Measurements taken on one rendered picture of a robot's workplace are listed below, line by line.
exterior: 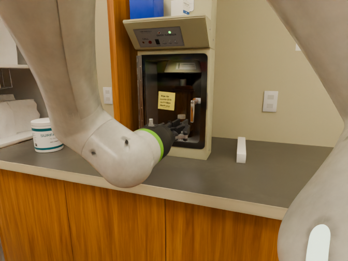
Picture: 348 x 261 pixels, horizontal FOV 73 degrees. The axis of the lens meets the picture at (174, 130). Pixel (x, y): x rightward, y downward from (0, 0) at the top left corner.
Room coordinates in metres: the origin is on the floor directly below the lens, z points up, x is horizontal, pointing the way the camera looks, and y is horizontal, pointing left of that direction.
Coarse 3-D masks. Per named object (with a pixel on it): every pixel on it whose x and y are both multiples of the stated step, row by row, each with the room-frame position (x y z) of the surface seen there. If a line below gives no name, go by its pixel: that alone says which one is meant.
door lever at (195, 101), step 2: (194, 98) 0.98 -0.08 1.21; (196, 98) 0.98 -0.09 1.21; (192, 100) 0.94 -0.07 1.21; (194, 100) 0.94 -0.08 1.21; (196, 100) 0.98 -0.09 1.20; (192, 102) 0.93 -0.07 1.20; (194, 102) 0.94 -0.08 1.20; (196, 102) 0.98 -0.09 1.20; (192, 104) 0.94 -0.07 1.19; (194, 104) 0.94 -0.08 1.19; (192, 106) 0.94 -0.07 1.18; (194, 106) 0.94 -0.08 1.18; (192, 108) 0.94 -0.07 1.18; (194, 108) 0.94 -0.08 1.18; (192, 110) 0.94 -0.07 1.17; (194, 110) 0.94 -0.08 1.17; (192, 112) 0.94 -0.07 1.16; (194, 112) 0.94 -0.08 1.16; (190, 114) 0.94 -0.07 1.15; (192, 114) 0.94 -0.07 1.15; (194, 114) 0.94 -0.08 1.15; (190, 116) 0.94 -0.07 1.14; (192, 116) 0.94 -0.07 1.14; (194, 116) 0.94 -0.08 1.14; (190, 118) 0.94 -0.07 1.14; (192, 118) 0.94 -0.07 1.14; (190, 120) 0.94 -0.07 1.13; (192, 120) 0.94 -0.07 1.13; (192, 122) 0.94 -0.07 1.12
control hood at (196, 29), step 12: (132, 24) 0.97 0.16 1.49; (144, 24) 0.95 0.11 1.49; (156, 24) 0.94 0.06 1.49; (168, 24) 0.93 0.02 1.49; (180, 24) 0.92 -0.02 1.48; (192, 24) 0.90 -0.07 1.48; (204, 24) 0.89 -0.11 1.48; (132, 36) 1.01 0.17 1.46; (192, 36) 0.94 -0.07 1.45; (204, 36) 0.93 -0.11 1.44; (144, 48) 1.04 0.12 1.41; (156, 48) 1.03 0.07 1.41; (168, 48) 1.01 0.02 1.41; (180, 48) 1.01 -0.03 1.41
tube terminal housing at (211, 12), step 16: (208, 0) 0.98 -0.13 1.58; (208, 16) 0.98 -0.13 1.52; (192, 48) 1.00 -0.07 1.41; (208, 48) 0.98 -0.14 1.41; (208, 64) 0.98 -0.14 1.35; (208, 80) 0.98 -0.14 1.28; (208, 96) 0.98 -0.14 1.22; (208, 112) 0.98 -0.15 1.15; (208, 128) 1.00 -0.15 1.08; (208, 144) 1.01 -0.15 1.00
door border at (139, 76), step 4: (140, 56) 1.06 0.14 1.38; (140, 60) 1.06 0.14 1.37; (140, 64) 1.06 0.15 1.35; (140, 68) 1.06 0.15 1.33; (140, 72) 1.07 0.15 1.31; (140, 76) 1.07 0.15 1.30; (140, 80) 1.06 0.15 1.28; (140, 84) 1.07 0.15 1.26; (140, 88) 1.07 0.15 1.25; (140, 92) 1.07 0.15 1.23; (140, 96) 1.07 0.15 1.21; (140, 100) 1.07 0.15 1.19; (140, 104) 1.07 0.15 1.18; (140, 108) 1.07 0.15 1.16; (140, 112) 1.07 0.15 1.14; (140, 116) 1.07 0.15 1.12; (140, 120) 1.07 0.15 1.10; (140, 124) 1.07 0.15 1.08
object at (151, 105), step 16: (144, 64) 1.06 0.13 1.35; (160, 64) 1.03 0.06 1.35; (176, 64) 1.01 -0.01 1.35; (192, 64) 0.99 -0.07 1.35; (144, 80) 1.06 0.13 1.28; (160, 80) 1.04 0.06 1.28; (176, 80) 1.01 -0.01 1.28; (192, 80) 0.99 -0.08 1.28; (144, 96) 1.06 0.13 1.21; (176, 96) 1.01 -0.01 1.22; (192, 96) 0.99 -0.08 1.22; (144, 112) 1.06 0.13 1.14; (160, 112) 1.04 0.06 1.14; (176, 112) 1.01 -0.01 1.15; (192, 128) 0.99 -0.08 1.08; (176, 144) 1.01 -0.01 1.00; (192, 144) 0.99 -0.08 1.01
